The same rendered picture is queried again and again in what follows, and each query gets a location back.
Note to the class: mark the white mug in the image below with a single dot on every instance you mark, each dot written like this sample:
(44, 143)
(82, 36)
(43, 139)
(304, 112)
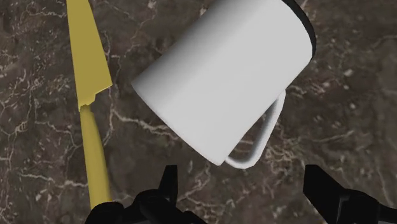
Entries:
(221, 80)

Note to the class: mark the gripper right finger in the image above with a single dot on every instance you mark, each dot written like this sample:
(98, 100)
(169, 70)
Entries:
(341, 201)

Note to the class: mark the yellow knife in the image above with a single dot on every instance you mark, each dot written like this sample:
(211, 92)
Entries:
(90, 68)

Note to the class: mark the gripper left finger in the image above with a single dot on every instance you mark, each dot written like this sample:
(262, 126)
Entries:
(156, 207)

